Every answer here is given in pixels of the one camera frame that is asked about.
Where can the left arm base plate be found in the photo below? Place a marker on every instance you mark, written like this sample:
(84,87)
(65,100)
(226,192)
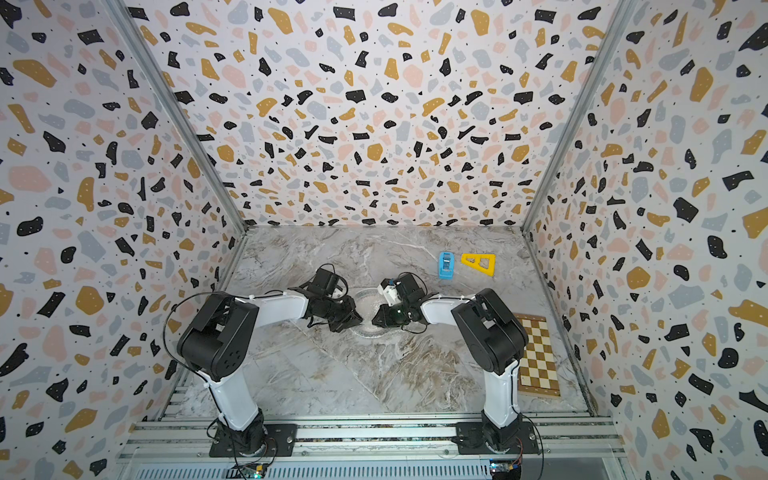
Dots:
(270,440)

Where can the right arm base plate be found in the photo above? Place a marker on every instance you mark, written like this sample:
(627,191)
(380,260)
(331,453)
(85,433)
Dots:
(486,438)

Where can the yellow triangular plastic piece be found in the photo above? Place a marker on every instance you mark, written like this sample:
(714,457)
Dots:
(483,263)

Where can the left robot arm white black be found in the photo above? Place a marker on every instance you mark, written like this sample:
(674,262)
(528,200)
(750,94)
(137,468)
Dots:
(216,342)

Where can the wooden checkerboard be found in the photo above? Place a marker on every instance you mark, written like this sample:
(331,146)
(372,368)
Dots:
(538,370)

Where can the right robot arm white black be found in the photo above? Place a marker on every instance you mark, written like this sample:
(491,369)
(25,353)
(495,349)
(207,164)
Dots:
(493,335)

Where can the blue tape dispenser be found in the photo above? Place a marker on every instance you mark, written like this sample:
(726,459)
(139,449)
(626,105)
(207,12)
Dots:
(446,265)

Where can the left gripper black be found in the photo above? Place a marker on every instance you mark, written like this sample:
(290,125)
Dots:
(350,319)

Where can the clear bubble wrap sheet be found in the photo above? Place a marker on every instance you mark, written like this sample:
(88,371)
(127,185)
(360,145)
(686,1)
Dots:
(293,370)

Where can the white vent grille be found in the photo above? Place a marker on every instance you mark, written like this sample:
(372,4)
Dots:
(429,469)

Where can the aluminium rail frame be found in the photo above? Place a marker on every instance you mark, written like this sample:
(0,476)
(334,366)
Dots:
(571,446)

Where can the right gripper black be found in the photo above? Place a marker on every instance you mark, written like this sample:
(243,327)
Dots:
(385,319)

